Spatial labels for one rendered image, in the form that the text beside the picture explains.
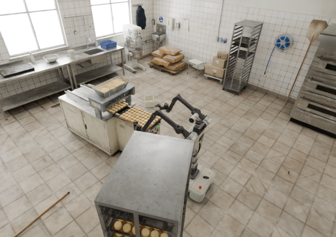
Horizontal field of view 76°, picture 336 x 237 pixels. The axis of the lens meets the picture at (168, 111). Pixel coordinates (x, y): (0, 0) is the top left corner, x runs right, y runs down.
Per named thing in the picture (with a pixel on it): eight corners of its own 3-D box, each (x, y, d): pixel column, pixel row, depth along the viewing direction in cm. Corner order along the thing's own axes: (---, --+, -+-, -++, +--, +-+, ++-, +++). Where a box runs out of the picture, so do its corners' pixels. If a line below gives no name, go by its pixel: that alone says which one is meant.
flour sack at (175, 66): (173, 72, 686) (174, 67, 678) (163, 68, 707) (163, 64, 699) (186, 65, 735) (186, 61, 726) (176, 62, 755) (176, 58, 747)
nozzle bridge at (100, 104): (91, 115, 355) (87, 97, 336) (122, 97, 405) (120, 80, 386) (105, 122, 340) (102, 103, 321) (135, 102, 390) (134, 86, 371)
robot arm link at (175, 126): (154, 108, 271) (158, 106, 280) (149, 116, 278) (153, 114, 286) (182, 131, 263) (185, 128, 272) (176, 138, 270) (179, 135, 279)
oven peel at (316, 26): (278, 102, 565) (311, 19, 469) (279, 102, 569) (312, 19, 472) (290, 107, 549) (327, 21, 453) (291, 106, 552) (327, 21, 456)
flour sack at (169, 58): (173, 64, 670) (173, 58, 661) (162, 60, 690) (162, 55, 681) (185, 57, 719) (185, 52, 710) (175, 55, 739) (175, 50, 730)
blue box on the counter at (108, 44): (106, 49, 616) (105, 44, 608) (100, 47, 631) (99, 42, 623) (117, 46, 642) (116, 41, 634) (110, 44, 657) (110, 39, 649)
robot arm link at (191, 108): (173, 95, 305) (178, 91, 310) (171, 100, 317) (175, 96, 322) (197, 115, 296) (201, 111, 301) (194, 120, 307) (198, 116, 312)
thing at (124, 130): (118, 153, 400) (113, 113, 350) (131, 142, 424) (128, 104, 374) (148, 170, 368) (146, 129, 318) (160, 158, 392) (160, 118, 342)
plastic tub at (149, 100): (154, 107, 533) (154, 101, 524) (145, 107, 530) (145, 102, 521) (153, 101, 557) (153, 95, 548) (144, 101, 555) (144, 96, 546)
